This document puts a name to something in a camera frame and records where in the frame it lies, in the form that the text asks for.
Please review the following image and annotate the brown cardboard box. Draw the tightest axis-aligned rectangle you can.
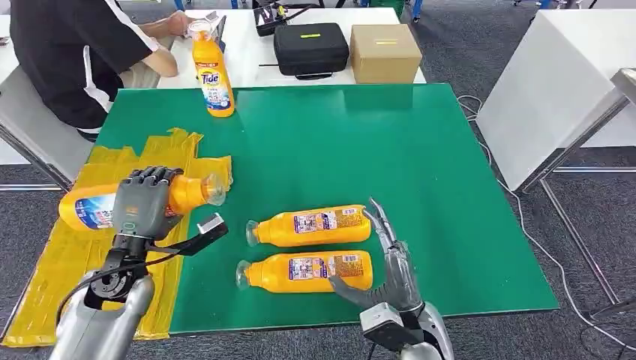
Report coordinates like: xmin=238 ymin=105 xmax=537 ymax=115
xmin=349 ymin=23 xmax=423 ymax=85

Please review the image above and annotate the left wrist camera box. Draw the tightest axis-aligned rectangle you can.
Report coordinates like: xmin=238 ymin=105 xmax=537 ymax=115
xmin=176 ymin=212 xmax=230 ymax=257

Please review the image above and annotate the orange detergent bottle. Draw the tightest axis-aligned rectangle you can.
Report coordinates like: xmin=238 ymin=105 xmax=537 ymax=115
xmin=235 ymin=250 xmax=374 ymax=294
xmin=245 ymin=204 xmax=373 ymax=248
xmin=187 ymin=19 xmax=236 ymax=119
xmin=58 ymin=172 xmax=230 ymax=233

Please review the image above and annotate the steel table frame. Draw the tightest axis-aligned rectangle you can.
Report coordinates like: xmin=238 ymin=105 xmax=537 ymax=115
xmin=516 ymin=67 xmax=636 ymax=322

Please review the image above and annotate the white slanted table top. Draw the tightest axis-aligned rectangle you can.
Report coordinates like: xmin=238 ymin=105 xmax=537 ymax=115
xmin=475 ymin=8 xmax=636 ymax=192

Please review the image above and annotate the green table mat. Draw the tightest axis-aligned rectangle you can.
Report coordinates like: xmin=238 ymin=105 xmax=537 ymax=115
xmin=91 ymin=82 xmax=560 ymax=335

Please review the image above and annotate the black carrying case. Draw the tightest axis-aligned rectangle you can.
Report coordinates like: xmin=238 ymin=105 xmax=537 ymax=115
xmin=273 ymin=22 xmax=350 ymax=80

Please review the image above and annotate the dark standing tablet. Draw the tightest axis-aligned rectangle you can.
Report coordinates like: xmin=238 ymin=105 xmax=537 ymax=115
xmin=204 ymin=10 xmax=228 ymax=53

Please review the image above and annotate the person's left hand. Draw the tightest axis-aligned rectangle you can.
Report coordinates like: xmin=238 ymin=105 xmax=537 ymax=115
xmin=167 ymin=10 xmax=192 ymax=37

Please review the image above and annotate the person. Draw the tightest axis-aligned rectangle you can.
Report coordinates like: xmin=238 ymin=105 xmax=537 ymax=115
xmin=8 ymin=0 xmax=200 ymax=143

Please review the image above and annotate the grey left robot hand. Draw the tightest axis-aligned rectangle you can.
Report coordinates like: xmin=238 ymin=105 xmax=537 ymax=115
xmin=112 ymin=166 xmax=185 ymax=242

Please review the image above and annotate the white floor cable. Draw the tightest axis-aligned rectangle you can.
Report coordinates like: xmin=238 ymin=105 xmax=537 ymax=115
xmin=456 ymin=94 xmax=636 ymax=351

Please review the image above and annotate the grey table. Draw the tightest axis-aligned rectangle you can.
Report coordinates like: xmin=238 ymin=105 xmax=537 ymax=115
xmin=0 ymin=64 xmax=95 ymax=192

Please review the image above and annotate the black device with cables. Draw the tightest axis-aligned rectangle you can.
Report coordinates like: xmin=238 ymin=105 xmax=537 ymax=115
xmin=252 ymin=1 xmax=319 ymax=38

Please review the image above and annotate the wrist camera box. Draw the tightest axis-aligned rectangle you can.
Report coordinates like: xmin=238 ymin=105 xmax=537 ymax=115
xmin=176 ymin=212 xmax=230 ymax=257
xmin=359 ymin=301 xmax=423 ymax=354

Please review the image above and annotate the yellow plastic sheet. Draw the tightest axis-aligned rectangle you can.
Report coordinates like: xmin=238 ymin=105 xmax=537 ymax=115
xmin=1 ymin=127 xmax=233 ymax=348

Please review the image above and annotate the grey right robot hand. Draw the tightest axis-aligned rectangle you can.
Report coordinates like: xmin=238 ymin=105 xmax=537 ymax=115
xmin=328 ymin=197 xmax=425 ymax=313

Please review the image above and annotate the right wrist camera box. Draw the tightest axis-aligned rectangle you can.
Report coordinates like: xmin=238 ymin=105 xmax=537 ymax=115
xmin=359 ymin=301 xmax=423 ymax=354

